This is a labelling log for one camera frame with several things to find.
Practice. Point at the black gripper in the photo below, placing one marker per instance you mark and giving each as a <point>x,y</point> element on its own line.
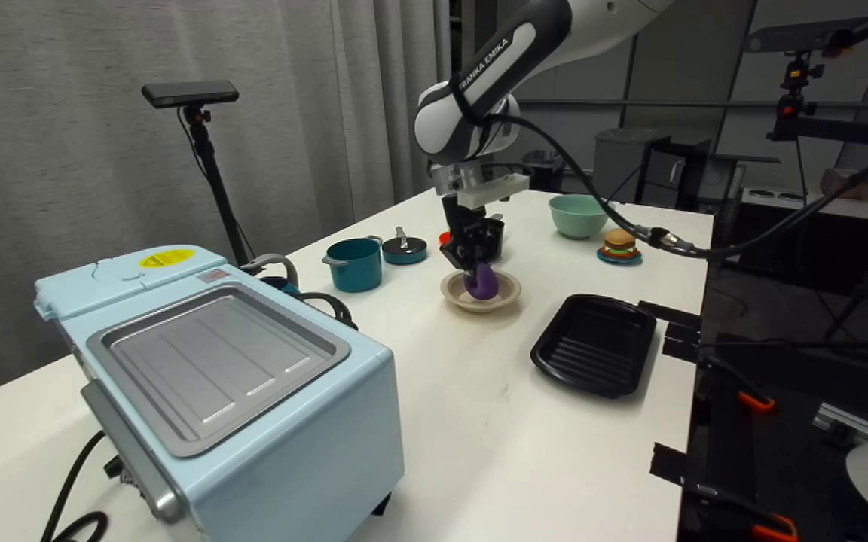
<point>474,186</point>

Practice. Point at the purple toy eggplant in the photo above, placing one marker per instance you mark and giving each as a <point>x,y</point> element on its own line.
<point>485,284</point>

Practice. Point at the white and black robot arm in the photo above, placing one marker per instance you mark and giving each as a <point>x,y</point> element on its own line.
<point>515,60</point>

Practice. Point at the white round plate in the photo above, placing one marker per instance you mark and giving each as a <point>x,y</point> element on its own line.
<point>504,296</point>

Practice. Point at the small teal plate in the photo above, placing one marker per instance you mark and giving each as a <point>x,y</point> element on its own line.
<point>618,258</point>

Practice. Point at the black toy pot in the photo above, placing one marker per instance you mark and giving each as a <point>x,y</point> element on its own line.
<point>499,231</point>

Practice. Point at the small orange toy piece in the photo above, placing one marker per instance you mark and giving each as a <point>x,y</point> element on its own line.
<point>444,239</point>

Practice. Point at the mint green bowl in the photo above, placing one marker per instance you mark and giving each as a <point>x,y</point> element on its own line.
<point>578,214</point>

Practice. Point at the teal toy pot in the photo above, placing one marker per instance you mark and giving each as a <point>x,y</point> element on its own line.
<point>358,263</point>

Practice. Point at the toy burger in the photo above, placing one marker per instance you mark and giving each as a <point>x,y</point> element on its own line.
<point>618,241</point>

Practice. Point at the black ribbed rectangular tray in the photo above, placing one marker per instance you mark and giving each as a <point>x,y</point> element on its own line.
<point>596,343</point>

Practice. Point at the dark grey cabinet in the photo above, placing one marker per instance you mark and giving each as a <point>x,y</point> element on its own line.
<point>649,166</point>

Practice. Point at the short black tape strip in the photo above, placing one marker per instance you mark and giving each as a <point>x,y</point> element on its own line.
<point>673,463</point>
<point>683,334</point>
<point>683,354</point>

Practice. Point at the light blue toaster oven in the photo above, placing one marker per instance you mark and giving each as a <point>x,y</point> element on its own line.
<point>224,394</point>

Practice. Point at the grey curtain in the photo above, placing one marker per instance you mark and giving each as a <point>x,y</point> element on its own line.
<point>153,151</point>

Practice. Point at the black equipment box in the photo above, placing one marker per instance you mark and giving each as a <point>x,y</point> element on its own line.
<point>811,241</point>

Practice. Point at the black camera stand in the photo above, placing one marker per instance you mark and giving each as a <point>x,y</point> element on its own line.
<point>215,186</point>

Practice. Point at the black bar camera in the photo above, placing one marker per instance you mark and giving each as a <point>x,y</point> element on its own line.
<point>191,93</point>

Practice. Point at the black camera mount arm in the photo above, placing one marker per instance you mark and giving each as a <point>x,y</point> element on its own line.
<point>835,125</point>

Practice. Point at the black camera on clamp mount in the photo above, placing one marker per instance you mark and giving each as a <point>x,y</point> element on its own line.
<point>816,35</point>

